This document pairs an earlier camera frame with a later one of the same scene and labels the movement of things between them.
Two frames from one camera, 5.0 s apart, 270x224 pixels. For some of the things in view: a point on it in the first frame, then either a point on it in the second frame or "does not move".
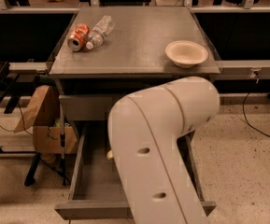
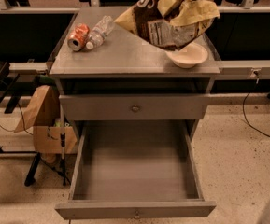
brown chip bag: (109, 154) → (168, 19)
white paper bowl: (186, 53) does not move
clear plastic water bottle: (102, 29) does not move
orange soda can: (79, 35) does not move
